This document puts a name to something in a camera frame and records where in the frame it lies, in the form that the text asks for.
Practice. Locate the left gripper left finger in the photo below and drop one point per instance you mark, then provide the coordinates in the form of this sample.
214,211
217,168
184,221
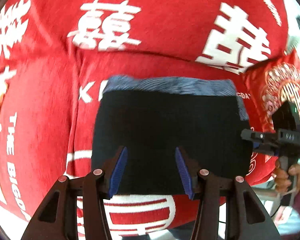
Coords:
56,216

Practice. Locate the black pants with grey waistband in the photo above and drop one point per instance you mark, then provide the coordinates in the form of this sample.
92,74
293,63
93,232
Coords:
150,118

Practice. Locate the red embroidered cushion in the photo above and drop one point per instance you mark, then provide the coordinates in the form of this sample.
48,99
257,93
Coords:
271,83

